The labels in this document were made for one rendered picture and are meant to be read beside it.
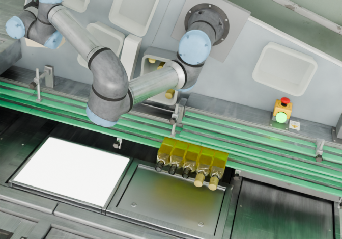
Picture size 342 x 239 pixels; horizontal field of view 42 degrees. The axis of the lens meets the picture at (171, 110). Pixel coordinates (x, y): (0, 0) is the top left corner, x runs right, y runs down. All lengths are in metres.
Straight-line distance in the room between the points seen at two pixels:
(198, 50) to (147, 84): 0.23
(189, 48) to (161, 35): 0.31
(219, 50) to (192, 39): 0.28
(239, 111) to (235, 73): 0.17
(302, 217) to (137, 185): 0.72
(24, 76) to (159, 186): 0.86
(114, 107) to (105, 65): 0.14
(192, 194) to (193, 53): 0.62
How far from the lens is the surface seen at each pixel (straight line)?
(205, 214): 1.86
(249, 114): 1.96
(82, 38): 1.49
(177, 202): 1.88
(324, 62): 1.91
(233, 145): 1.92
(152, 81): 1.60
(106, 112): 1.46
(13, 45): 2.24
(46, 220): 1.84
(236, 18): 1.82
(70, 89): 2.16
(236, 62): 1.93
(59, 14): 1.58
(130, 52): 1.96
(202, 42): 1.65
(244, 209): 1.97
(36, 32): 1.72
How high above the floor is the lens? 2.46
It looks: 54 degrees down
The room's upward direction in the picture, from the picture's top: 153 degrees counter-clockwise
